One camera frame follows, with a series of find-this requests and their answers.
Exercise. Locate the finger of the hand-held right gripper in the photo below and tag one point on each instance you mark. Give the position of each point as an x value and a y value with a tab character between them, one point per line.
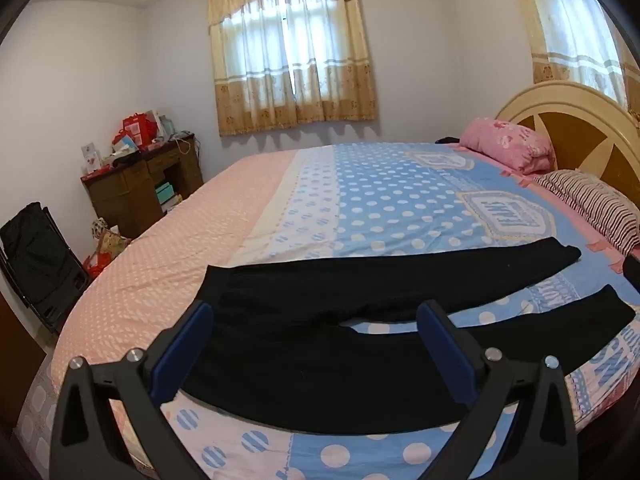
633	267

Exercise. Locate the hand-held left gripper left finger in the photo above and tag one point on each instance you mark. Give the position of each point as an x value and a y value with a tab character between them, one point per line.
180	355

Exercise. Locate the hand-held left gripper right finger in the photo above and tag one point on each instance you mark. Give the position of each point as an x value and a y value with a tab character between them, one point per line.
441	350

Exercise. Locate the black pants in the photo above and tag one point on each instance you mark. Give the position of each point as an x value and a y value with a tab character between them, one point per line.
300	285

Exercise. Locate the striped pillow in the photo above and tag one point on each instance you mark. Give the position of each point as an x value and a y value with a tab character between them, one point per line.
595	205

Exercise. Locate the patterned gift bag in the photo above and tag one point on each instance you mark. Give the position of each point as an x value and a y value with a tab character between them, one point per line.
107	247

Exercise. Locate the cream wooden headboard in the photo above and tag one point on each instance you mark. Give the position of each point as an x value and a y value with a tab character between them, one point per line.
575	130

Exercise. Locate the brown wooden door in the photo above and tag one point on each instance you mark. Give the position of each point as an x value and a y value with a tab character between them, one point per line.
17	365

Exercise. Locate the teal box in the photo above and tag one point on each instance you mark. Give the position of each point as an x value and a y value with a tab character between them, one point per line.
165	192

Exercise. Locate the polka-dot pink blue bedspread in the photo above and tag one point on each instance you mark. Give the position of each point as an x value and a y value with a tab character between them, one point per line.
375	200

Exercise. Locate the brown wooden desk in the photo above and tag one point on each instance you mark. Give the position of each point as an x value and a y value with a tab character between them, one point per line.
130	190

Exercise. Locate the black folding chair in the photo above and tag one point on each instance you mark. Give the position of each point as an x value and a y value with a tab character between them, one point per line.
35	260

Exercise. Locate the pink printed pillow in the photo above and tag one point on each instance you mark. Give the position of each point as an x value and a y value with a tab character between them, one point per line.
505	142

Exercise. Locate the dark cloth on desk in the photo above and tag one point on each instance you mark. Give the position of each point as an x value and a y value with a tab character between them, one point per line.
127	160

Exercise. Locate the black cloth item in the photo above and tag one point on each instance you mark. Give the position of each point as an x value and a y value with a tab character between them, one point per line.
447	140

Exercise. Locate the white card box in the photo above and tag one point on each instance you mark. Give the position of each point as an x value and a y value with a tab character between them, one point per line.
91	156

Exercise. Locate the beige patterned window curtain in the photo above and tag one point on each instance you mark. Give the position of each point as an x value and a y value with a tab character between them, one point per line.
565	20
295	60

